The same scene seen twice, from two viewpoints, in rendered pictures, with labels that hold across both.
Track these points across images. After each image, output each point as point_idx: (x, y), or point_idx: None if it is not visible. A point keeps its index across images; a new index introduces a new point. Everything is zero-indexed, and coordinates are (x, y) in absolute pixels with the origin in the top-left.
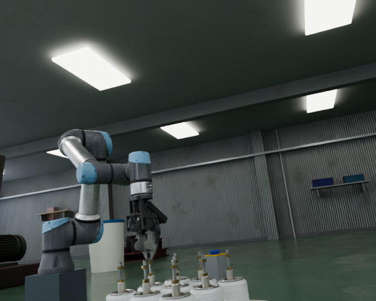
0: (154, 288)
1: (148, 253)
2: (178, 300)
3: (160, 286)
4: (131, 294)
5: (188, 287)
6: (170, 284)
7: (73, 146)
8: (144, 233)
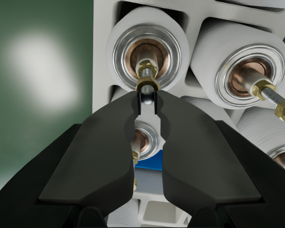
0: (174, 83)
1: (140, 103)
2: None
3: (184, 64)
4: (163, 143)
5: None
6: (223, 69)
7: None
8: (104, 205)
